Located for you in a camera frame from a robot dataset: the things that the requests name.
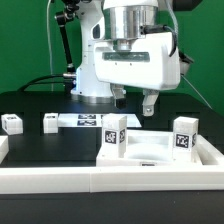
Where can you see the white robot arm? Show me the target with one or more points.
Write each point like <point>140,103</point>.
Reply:
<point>124,45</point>

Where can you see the white square table top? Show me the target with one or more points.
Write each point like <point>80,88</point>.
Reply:
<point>146,148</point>

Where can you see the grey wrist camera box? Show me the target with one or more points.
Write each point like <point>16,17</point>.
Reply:
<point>185,62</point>

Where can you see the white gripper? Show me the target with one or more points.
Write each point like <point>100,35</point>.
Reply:
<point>148,65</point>

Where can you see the white base marker plate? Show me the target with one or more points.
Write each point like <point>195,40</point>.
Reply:
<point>91,120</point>

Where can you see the white u-shaped obstacle fence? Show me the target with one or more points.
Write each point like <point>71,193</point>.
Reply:
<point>209,175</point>

